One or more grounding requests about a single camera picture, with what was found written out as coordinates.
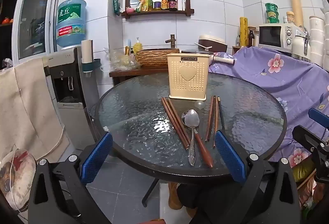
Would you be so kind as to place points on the clear plastic bags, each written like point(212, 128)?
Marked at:
point(120, 62)

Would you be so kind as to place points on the round glass table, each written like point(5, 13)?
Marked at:
point(133, 111)

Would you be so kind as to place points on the brown glass bottle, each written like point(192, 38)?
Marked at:
point(251, 37)

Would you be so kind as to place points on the white framed window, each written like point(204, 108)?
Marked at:
point(33, 21)

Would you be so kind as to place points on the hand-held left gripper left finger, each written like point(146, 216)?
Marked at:
point(97, 157)

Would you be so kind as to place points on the white lint roller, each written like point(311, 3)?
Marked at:
point(223, 60)

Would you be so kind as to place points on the wicker wash basin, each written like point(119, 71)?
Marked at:
point(156, 58)

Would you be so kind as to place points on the beige towel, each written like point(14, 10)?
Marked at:
point(25, 105)

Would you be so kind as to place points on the printed cushion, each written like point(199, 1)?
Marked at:
point(15, 177)

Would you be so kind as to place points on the blue water bottle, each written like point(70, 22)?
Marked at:
point(70, 23)

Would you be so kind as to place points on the small wooden rack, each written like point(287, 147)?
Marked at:
point(235, 49)

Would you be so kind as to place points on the wooden stool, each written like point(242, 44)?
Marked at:
point(174, 198)

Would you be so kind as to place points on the tall beige roll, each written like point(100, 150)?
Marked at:
point(295, 0)

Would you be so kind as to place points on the beige jar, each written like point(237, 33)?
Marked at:
point(290, 18)

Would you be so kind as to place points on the white microwave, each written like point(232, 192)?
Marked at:
point(270, 36)

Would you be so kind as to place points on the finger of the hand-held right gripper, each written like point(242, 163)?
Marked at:
point(305, 136)
point(320, 114)

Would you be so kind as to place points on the green hanging packet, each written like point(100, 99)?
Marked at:
point(117, 5)

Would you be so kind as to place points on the yellow oil bottle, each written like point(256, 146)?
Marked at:
point(150, 3)

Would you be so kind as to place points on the grey water dispenser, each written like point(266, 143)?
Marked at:
point(66, 121)

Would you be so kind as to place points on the small clear glass dish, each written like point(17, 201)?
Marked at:
point(199, 105)

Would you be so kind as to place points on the bronze faucet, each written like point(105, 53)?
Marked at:
point(171, 40)

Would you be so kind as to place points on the wooden washstand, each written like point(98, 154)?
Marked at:
point(133, 73)

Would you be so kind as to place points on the metal spoon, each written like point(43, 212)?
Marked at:
point(190, 118)

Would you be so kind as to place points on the yellow green packet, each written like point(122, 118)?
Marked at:
point(141, 4)

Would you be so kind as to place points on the dark slim chopstick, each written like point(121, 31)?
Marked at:
point(221, 116)

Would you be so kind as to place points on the green wall holder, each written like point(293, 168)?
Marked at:
point(92, 66)

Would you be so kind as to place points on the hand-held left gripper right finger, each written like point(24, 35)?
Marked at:
point(228, 157)

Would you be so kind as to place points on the dark labelled sauce bottle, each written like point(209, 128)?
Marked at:
point(157, 3)

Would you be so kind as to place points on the white pan with lid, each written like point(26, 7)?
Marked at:
point(198, 51)

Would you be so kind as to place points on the purple floral cloth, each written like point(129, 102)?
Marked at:
point(282, 80)

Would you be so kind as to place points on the orange labelled sauce bottle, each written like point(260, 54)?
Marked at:
point(164, 3)

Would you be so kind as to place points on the beige perforated utensil holder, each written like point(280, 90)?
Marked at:
point(177, 80)

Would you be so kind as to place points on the brown cream rice cooker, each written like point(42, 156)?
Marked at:
point(213, 45)

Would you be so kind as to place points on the yellow patterned roll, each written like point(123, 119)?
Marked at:
point(243, 31)

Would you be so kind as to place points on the dark soy sauce bottle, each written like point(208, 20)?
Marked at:
point(172, 3)

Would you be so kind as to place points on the small clear bottle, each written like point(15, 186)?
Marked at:
point(238, 41)

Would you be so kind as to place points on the stack of white paper cups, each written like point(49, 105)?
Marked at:
point(317, 39)

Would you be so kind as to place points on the white thermos jug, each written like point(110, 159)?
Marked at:
point(299, 44)

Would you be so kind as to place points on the pink bowl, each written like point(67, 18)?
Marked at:
point(130, 10)

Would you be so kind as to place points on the yellow soap bottle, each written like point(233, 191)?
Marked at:
point(137, 46)

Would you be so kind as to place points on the blue toothbrush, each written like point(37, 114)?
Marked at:
point(129, 45)

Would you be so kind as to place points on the white squeeze bottle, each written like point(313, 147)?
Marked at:
point(180, 3)

